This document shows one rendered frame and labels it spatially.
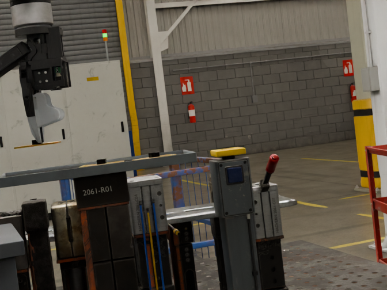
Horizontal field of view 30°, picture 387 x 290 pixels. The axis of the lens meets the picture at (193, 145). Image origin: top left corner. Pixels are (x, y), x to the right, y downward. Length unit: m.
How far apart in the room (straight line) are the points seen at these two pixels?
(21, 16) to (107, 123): 8.41
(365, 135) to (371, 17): 3.36
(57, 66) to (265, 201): 0.55
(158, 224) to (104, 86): 8.24
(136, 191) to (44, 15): 0.43
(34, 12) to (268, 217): 0.67
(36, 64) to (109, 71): 8.44
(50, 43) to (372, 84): 4.32
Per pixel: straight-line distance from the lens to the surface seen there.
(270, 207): 1.62
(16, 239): 1.03
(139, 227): 1.56
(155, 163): 1.36
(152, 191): 1.55
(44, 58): 1.38
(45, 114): 1.37
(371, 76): 5.52
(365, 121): 8.74
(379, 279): 2.16
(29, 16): 1.37
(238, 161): 1.42
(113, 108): 9.78
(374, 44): 5.58
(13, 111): 9.57
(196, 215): 1.69
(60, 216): 1.55
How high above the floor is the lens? 1.25
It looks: 3 degrees down
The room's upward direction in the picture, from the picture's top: 7 degrees counter-clockwise
